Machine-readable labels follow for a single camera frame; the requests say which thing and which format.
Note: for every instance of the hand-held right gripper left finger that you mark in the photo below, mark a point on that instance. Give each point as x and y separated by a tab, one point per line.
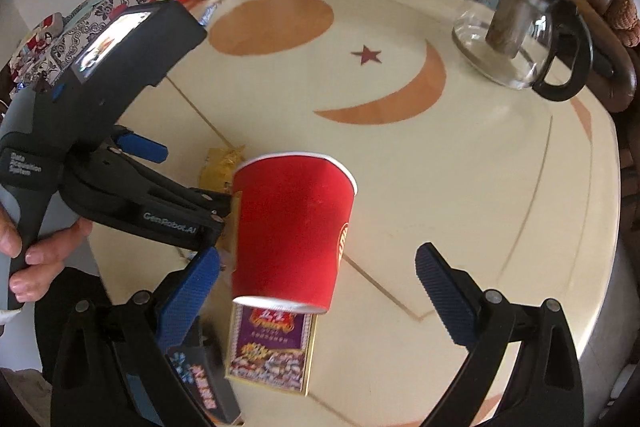
190	302

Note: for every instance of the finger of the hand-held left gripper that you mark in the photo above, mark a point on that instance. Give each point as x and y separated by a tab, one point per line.
150	207
145	147

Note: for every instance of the red paper cup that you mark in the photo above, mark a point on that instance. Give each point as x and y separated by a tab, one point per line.
290	227

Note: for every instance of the person's left hand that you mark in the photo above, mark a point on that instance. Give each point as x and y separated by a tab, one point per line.
50	247

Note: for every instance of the small blue wrapper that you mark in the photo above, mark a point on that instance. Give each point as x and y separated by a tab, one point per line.
209	13

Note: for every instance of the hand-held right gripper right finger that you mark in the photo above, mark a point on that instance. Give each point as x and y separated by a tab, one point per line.
445	302

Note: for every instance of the purple and gold box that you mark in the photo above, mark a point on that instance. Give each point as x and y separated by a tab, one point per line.
272	352

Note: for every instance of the yellow wrapper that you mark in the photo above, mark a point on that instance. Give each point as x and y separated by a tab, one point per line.
220	167

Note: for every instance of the black snack packet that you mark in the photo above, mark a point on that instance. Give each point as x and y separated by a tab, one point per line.
205	387

